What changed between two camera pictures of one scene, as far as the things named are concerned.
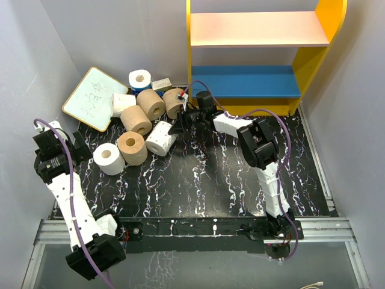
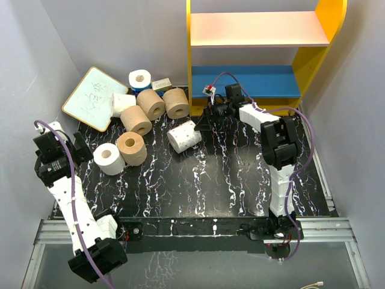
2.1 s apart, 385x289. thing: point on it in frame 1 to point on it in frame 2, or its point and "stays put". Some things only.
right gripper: [178, 126] to [204, 124]
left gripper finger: [82, 150] stays put
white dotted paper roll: [159, 141] to [183, 137]
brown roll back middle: [151, 104] stays put
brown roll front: [134, 147] stays put
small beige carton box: [161, 85] stays put
